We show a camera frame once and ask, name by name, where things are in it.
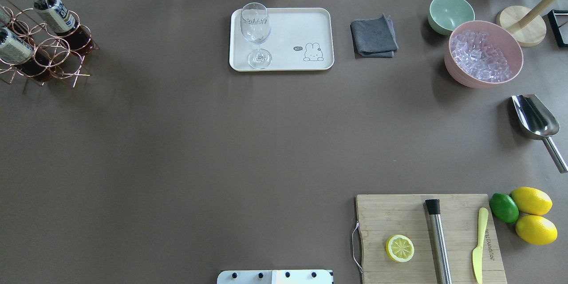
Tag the tea bottle white cap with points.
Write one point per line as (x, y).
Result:
(63, 23)

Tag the cream rabbit tray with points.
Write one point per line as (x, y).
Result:
(300, 40)

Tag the clear wine glass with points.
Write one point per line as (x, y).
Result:
(255, 28)

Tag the folded grey cloth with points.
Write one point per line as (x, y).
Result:
(374, 38)

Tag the bamboo cutting board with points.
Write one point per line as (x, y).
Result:
(382, 215)

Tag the lemon half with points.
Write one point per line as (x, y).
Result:
(399, 248)

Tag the steel muddler black tip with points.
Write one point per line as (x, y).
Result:
(435, 215)

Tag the green bowl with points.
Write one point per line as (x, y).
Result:
(446, 15)

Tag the pink bowl of ice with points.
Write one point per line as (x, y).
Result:
(481, 54)

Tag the yellow plastic knife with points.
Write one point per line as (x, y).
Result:
(477, 253)

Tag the green lime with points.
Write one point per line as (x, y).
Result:
(504, 208)

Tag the steel ice scoop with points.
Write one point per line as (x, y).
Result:
(538, 123)

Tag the upper yellow lemon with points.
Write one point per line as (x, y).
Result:
(531, 200)

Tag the yellow lemon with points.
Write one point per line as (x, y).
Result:
(531, 200)
(536, 230)

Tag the wooden cup stand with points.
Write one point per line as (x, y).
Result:
(525, 24)

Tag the lower yellow lemon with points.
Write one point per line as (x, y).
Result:
(536, 230)

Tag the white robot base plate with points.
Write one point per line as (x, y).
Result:
(290, 276)

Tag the rose gold wire bottle basket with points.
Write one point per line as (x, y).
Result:
(62, 58)

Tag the black wire glass rack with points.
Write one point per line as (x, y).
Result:
(558, 19)

